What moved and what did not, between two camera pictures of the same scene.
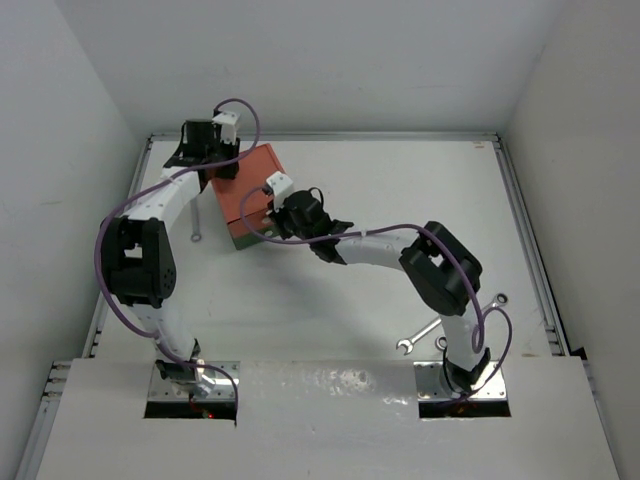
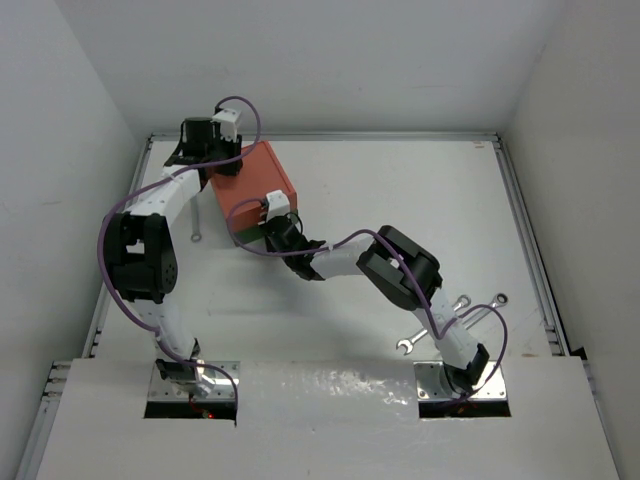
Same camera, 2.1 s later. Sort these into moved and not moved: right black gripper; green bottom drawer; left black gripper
Moved: right black gripper
Not moved: left black gripper; green bottom drawer
